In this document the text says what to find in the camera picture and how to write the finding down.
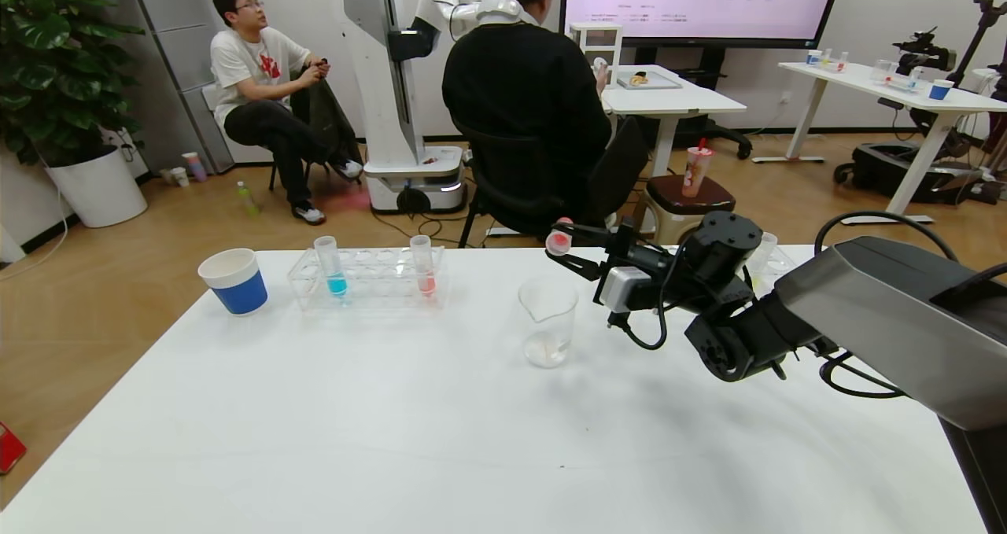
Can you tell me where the red pigment test tube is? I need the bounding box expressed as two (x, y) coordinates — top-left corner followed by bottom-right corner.
(409, 234), (437, 297)
(545, 218), (575, 258)

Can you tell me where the white plant pot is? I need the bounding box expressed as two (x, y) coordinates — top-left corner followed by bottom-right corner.
(46, 145), (149, 230)

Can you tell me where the brown cushioned stool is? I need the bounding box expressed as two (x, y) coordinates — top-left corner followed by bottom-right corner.
(627, 175), (736, 245)

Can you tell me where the white humanoid robot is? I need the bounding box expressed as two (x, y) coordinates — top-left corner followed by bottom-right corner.
(342, 0), (524, 216)

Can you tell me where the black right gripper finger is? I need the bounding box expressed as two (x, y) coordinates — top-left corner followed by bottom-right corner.
(551, 221), (616, 241)
(544, 249), (603, 282)

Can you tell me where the drink cup with red straw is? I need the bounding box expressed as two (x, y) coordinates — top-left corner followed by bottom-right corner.
(683, 139), (715, 199)

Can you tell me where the clear glass beaker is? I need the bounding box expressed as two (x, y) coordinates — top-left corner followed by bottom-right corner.
(518, 277), (579, 368)

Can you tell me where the black office chair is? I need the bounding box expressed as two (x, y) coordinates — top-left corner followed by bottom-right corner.
(452, 113), (652, 250)

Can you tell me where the large wall display screen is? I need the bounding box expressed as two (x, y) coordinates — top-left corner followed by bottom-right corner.
(560, 0), (847, 50)

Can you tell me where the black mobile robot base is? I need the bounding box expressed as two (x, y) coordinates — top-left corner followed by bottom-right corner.
(834, 142), (984, 206)

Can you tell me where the yellow pigment test tube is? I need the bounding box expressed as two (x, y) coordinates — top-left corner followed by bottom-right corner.
(747, 232), (778, 283)

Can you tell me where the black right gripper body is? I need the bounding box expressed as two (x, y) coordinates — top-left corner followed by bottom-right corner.
(592, 219), (689, 307)

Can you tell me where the grey tray with food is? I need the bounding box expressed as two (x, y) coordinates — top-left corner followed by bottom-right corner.
(616, 70), (682, 91)

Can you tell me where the black tripod stand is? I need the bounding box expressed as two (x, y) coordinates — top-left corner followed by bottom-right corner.
(944, 0), (1007, 87)

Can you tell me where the man in white t-shirt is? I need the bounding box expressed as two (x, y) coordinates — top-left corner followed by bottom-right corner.
(209, 0), (365, 226)

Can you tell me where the grey metal cabinet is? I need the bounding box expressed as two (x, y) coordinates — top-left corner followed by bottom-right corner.
(126, 0), (237, 175)

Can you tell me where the white shelf box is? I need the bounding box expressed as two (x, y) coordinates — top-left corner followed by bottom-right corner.
(569, 23), (624, 89)

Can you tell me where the green potted plant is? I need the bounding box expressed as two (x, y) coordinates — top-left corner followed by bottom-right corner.
(0, 0), (146, 169)

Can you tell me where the blue white paper cup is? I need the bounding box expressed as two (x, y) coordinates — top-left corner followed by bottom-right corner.
(197, 249), (269, 316)

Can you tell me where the black display stand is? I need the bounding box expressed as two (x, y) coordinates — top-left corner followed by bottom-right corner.
(629, 46), (752, 161)

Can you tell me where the blue pigment test tube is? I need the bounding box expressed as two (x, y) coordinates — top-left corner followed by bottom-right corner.
(314, 235), (349, 300)

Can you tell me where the long white desk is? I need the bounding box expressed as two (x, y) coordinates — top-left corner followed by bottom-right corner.
(751, 61), (1007, 226)

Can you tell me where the clear acrylic test tube rack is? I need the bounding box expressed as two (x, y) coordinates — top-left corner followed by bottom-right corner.
(751, 243), (799, 287)
(287, 246), (447, 313)

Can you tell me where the person in black sweater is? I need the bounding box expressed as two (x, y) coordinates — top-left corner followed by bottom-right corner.
(441, 0), (622, 240)

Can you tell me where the dark jacket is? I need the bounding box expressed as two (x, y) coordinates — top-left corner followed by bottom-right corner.
(295, 70), (364, 175)

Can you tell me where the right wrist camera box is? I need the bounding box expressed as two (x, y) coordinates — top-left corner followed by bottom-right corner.
(600, 267), (655, 315)

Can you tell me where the red flat object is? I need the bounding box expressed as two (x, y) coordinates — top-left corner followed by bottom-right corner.
(0, 422), (29, 477)

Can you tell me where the small white desk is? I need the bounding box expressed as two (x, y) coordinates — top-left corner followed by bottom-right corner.
(586, 64), (747, 240)

